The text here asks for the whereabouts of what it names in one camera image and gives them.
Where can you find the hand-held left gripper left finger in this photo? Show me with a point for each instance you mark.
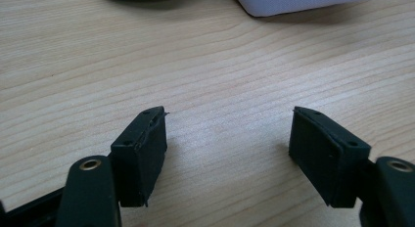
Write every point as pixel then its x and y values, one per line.
pixel 140 161

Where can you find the grey zip pencil case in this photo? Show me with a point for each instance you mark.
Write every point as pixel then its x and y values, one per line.
pixel 293 2

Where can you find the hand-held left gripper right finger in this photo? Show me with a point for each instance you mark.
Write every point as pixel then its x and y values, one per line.
pixel 321 158

